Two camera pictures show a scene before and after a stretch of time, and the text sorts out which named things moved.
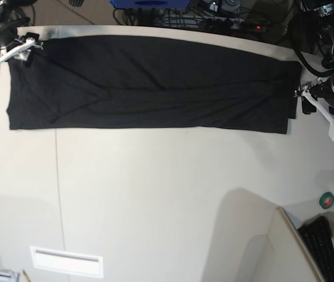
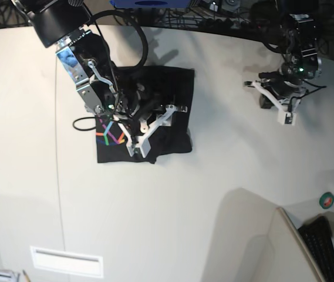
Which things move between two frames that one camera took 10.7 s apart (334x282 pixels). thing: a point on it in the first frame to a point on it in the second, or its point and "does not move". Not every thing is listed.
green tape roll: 327,200 does not move
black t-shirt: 95,82 to 168,86
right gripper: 333,95 to 283,87
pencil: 26,276 does not move
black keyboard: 317,234 does not move
